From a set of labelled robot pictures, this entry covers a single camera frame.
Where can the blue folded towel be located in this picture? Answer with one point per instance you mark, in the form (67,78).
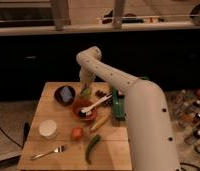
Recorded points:
(66,94)

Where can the white spoon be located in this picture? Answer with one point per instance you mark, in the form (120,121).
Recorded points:
(94,104)

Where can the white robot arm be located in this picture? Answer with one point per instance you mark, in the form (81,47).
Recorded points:
(151,138)

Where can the green plastic tray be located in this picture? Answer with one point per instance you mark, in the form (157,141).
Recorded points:
(118,105)

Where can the green plastic cup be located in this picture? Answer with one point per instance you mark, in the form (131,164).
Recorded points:
(86,93)

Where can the yellow corn piece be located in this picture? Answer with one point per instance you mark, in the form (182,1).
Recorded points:
(99,123)

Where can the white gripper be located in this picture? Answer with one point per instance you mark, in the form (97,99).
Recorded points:
(86,78)

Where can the green chili pepper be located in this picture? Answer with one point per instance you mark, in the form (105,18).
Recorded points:
(90,146)

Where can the orange tomato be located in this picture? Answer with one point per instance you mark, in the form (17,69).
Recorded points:
(77,133)

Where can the dark brown bowl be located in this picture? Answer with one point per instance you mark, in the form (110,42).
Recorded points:
(58,98)

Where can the red-orange bowl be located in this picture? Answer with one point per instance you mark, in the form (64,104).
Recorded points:
(78,105)

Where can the dark small object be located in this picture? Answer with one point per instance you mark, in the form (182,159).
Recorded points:
(100,93)

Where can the silver fork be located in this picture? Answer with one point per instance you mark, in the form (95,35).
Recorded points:
(59,149)

